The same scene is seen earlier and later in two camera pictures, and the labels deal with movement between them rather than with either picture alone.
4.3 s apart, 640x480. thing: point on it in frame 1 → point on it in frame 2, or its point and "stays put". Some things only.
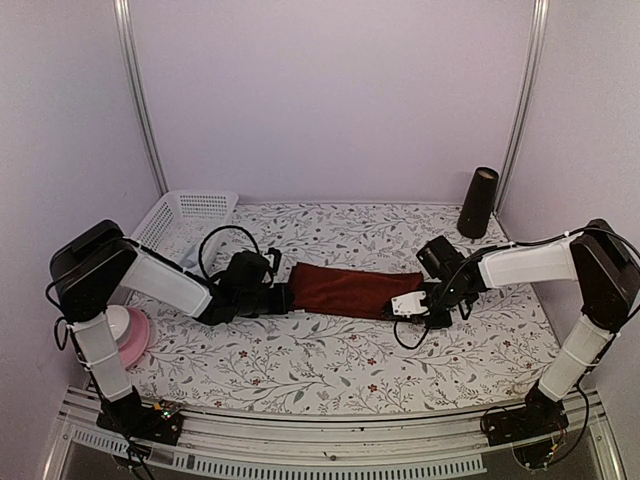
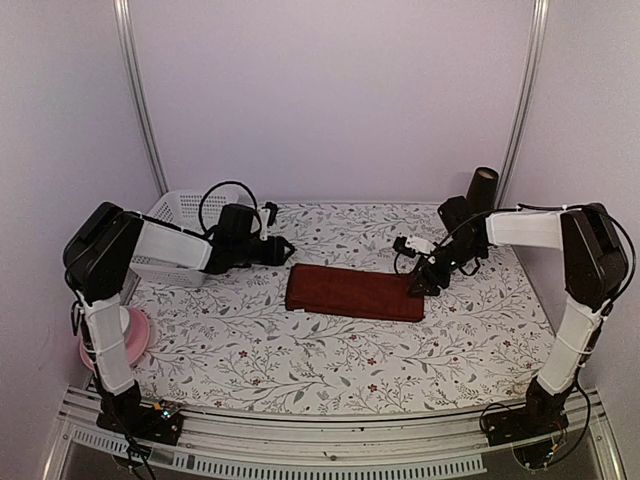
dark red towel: [348, 291] stays put
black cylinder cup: [475, 215] stays put
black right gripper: [443, 321] → [425, 276]
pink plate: [137, 340] stays put
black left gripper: [282, 303] → [277, 256]
